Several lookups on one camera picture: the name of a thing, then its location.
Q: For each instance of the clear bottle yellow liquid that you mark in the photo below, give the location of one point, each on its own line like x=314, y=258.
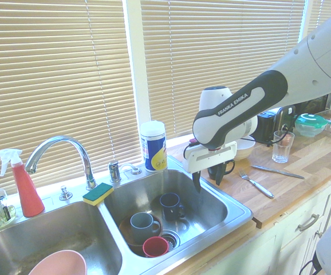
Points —
x=3, y=220

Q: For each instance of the cream kitchen cabinet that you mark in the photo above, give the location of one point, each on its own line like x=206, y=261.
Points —
x=297, y=246

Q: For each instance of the silver table knife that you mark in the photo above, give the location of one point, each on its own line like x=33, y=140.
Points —
x=280, y=172

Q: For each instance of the black ceramic mug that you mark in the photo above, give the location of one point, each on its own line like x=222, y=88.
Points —
x=229, y=169

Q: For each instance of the brown wooden bowl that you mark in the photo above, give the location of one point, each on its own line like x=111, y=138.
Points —
x=131, y=247

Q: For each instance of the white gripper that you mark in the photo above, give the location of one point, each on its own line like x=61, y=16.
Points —
x=208, y=157

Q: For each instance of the black countertop appliance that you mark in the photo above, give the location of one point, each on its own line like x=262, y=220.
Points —
x=317, y=103

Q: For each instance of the large white bowl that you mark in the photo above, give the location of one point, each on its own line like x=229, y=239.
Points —
x=244, y=151

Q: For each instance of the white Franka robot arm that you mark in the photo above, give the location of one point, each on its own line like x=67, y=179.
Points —
x=240, y=114

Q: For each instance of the metal drain strainer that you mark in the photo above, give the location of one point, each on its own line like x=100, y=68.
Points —
x=172, y=237

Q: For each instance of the green lid food container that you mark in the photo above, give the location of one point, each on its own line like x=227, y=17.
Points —
x=311, y=123

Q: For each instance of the red spray bottle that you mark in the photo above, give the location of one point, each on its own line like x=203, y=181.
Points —
x=28, y=197

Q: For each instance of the clear drinking glass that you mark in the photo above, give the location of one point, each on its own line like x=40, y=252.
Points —
x=283, y=151

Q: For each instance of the grey mug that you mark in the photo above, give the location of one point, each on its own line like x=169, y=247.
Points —
x=142, y=229

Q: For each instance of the chrome sink faucet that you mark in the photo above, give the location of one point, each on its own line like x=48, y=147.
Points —
x=82, y=151

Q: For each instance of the stainless steel double sink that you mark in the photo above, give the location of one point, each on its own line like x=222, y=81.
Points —
x=211, y=206

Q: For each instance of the chrome sink knob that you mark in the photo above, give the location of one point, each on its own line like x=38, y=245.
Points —
x=65, y=194

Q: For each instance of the red plastic cup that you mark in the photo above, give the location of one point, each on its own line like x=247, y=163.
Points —
x=154, y=247

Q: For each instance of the pink plastic bowl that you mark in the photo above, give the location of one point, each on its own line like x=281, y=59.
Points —
x=59, y=263

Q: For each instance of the black chrome toaster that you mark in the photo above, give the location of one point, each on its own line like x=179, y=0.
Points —
x=265, y=126

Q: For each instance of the yellow green sponge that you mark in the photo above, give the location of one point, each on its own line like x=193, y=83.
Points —
x=96, y=194

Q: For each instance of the silver fork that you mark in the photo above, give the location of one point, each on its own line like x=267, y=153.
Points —
x=264, y=192

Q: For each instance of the beige window blinds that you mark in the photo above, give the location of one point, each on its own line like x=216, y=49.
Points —
x=54, y=71
x=211, y=57
x=326, y=17

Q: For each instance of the Lysol wipes canister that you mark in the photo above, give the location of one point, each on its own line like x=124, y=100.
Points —
x=154, y=149

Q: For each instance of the navy blue mug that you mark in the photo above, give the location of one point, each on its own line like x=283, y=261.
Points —
x=169, y=209

